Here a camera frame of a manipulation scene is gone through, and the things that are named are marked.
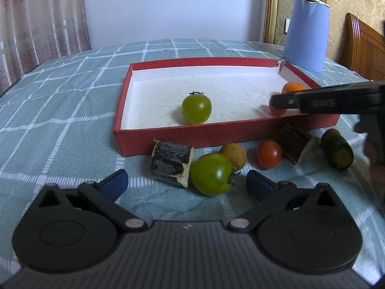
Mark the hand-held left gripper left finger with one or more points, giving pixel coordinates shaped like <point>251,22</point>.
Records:
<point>115,184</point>

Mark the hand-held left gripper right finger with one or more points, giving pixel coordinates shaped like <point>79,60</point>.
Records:
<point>258,185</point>

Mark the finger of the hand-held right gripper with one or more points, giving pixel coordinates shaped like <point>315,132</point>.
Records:
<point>285,101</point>

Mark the red cherry tomato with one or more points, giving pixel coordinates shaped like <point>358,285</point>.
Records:
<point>277,112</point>
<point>269,154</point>

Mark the eggplant chunk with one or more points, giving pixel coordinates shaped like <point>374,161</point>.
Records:
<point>293,141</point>

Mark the large green tomato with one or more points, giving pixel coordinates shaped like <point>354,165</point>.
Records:
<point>211,174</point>

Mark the red cardboard box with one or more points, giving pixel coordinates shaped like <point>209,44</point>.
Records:
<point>210,96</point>

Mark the orange mandarin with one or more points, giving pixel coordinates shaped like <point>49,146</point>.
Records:
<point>292,88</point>

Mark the wooden headboard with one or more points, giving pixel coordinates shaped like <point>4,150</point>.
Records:
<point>365,48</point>

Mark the blue electric kettle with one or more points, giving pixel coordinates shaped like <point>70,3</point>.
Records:
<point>305,33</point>

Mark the small green tomato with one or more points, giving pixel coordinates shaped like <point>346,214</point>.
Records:
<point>196,109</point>

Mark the teal checked bedsheet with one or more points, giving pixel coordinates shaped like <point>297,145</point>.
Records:
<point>60,111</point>

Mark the patterned beige curtain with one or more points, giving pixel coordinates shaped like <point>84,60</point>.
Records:
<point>39,21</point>

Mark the white wall switch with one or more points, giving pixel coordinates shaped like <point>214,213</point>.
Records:
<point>287,25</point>

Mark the gold frame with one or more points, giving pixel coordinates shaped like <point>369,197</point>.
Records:
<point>272,9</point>

